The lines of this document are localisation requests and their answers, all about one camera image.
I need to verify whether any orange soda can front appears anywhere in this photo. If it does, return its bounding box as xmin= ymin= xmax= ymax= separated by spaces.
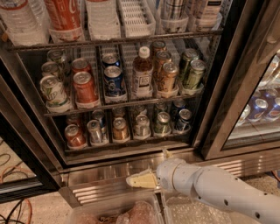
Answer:
xmin=113 ymin=117 xmax=129 ymax=140

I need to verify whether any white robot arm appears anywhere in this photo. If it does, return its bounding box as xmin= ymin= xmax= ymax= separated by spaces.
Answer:
xmin=126 ymin=150 xmax=280 ymax=224

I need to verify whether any green can bottom shelf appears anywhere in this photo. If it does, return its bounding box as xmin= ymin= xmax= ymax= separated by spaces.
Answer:
xmin=154 ymin=111 xmax=171 ymax=137

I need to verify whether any silver white can bottom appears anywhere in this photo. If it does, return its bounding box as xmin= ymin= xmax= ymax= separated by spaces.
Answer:
xmin=134 ymin=115 xmax=151 ymax=139

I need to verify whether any blue can bottom shelf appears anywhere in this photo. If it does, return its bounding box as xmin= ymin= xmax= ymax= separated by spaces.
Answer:
xmin=174 ymin=108 xmax=192 ymax=131

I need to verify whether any silver can bottom shelf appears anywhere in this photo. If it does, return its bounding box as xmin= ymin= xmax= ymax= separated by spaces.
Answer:
xmin=87 ymin=120 xmax=103 ymax=144

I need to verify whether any red can bottom shelf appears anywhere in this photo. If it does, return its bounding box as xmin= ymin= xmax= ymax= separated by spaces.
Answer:
xmin=65 ymin=124 xmax=86 ymax=147

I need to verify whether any gold brown can front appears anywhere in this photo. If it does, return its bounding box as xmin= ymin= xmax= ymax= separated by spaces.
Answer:
xmin=157 ymin=62 xmax=179 ymax=92

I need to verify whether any gold brown can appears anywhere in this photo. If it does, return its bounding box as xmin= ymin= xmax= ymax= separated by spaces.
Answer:
xmin=153 ymin=51 xmax=172 ymax=82
xmin=157 ymin=62 xmax=179 ymax=92

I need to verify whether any blue pepsi can middle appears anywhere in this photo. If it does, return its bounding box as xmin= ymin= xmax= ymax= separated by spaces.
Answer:
xmin=104 ymin=66 xmax=125 ymax=97

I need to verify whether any fridge right glass door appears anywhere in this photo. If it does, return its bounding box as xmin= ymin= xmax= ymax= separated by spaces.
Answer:
xmin=201 ymin=0 xmax=280 ymax=159

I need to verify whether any green tall can front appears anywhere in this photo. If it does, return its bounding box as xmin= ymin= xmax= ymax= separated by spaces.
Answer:
xmin=183 ymin=59 xmax=207 ymax=90

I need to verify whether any green tall can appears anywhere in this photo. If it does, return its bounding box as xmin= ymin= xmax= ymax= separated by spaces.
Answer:
xmin=178 ymin=48 xmax=200 ymax=81
xmin=183 ymin=59 xmax=207 ymax=90

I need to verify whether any red soda can middle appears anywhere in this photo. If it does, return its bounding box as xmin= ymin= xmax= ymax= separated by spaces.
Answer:
xmin=73 ymin=72 xmax=98 ymax=103

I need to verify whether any blue pepsi can right fridge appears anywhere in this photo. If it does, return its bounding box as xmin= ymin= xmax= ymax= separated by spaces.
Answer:
xmin=248 ymin=98 xmax=268 ymax=122

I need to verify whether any green tall can rear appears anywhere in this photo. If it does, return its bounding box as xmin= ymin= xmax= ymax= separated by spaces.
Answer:
xmin=178 ymin=48 xmax=200 ymax=81

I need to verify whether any blue can middle rear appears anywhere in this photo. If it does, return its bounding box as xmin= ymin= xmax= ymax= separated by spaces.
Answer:
xmin=102 ymin=53 xmax=120 ymax=68

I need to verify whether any green white 7up can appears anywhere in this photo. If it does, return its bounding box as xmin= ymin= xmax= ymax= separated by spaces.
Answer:
xmin=40 ymin=75 xmax=71 ymax=113

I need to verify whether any red can middle rear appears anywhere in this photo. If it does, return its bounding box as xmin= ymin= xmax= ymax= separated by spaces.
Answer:
xmin=71 ymin=58 xmax=92 ymax=74

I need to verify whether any left clear plastic bin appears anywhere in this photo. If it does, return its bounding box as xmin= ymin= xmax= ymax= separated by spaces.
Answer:
xmin=65 ymin=192 xmax=164 ymax=224

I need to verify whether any clear plastic bin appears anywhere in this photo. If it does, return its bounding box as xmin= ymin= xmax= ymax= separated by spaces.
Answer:
xmin=161 ymin=191 xmax=260 ymax=224
xmin=65 ymin=192 xmax=164 ymax=224

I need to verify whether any right clear plastic bin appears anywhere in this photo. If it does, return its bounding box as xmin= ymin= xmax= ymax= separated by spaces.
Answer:
xmin=161 ymin=191 xmax=260 ymax=224

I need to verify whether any iced tea bottle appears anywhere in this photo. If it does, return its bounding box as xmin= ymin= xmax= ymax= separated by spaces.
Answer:
xmin=132 ymin=46 xmax=153 ymax=97

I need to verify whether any white empty plastic tray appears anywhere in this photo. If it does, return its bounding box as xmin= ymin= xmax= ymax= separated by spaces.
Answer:
xmin=117 ymin=0 xmax=156 ymax=38

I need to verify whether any red coca cola bottle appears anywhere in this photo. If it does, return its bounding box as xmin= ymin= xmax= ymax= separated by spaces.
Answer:
xmin=44 ymin=0 xmax=82 ymax=42

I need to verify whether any clear water bottle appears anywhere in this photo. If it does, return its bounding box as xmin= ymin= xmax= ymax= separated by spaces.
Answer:
xmin=0 ymin=0 xmax=49 ymax=46

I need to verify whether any middle wire shelf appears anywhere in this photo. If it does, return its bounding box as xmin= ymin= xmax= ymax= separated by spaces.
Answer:
xmin=44 ymin=93 xmax=202 ymax=117

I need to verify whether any wire shelf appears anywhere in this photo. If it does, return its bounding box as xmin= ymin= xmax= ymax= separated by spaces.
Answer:
xmin=44 ymin=93 xmax=202 ymax=117
xmin=5 ymin=29 xmax=223 ymax=53

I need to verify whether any orange cable on floor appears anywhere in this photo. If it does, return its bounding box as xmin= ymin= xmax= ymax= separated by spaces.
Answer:
xmin=0 ymin=165 xmax=33 ymax=224

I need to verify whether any top wire shelf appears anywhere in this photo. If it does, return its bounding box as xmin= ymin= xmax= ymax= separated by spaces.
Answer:
xmin=5 ymin=29 xmax=223 ymax=53

